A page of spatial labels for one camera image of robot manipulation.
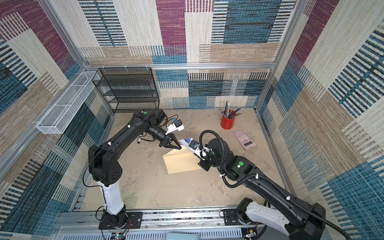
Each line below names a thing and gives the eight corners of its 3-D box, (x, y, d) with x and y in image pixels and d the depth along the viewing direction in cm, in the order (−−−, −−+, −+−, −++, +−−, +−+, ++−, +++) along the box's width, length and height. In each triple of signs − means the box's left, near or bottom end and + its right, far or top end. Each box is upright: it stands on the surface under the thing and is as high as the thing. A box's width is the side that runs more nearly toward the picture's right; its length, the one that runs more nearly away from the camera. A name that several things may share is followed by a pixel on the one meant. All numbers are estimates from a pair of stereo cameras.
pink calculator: (246, 151, 100) (246, 149, 98) (233, 133, 109) (233, 131, 107) (255, 146, 102) (256, 145, 100) (242, 130, 111) (243, 128, 109)
